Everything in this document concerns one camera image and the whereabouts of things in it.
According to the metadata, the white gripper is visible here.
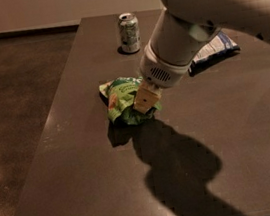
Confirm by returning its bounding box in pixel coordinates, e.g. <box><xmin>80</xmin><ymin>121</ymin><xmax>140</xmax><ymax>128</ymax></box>
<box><xmin>133</xmin><ymin>43</ymin><xmax>190</xmax><ymax>114</ymax></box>

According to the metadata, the green rice chip bag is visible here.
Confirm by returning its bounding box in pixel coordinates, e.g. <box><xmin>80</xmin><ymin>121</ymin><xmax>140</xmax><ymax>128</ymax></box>
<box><xmin>99</xmin><ymin>77</ymin><xmax>161</xmax><ymax>126</ymax></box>

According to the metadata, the green soda can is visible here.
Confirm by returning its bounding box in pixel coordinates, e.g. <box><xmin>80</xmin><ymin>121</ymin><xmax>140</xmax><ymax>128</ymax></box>
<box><xmin>118</xmin><ymin>12</ymin><xmax>141</xmax><ymax>54</ymax></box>

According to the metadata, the blue chip bag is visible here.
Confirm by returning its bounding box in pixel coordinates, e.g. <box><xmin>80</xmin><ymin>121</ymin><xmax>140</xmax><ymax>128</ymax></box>
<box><xmin>188</xmin><ymin>30</ymin><xmax>240</xmax><ymax>76</ymax></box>

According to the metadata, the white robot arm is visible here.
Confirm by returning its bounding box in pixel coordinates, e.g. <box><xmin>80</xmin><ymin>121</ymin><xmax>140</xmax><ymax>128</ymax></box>
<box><xmin>134</xmin><ymin>0</ymin><xmax>270</xmax><ymax>114</ymax></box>

